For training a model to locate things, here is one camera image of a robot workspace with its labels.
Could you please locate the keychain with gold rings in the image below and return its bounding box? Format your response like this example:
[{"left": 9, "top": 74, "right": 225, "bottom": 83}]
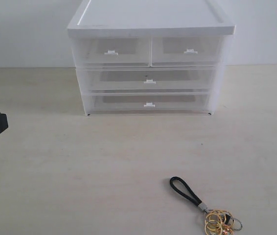
[{"left": 169, "top": 176, "right": 243, "bottom": 235}]

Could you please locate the clear top left drawer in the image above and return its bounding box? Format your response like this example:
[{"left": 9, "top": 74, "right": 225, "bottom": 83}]
[{"left": 72, "top": 38, "right": 150, "bottom": 68}]

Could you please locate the white plastic drawer cabinet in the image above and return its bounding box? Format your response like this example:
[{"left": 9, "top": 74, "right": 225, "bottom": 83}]
[{"left": 67, "top": 0, "right": 236, "bottom": 115}]

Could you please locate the clear top right drawer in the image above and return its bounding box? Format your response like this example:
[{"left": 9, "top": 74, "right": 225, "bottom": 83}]
[{"left": 151, "top": 36, "right": 224, "bottom": 67}]

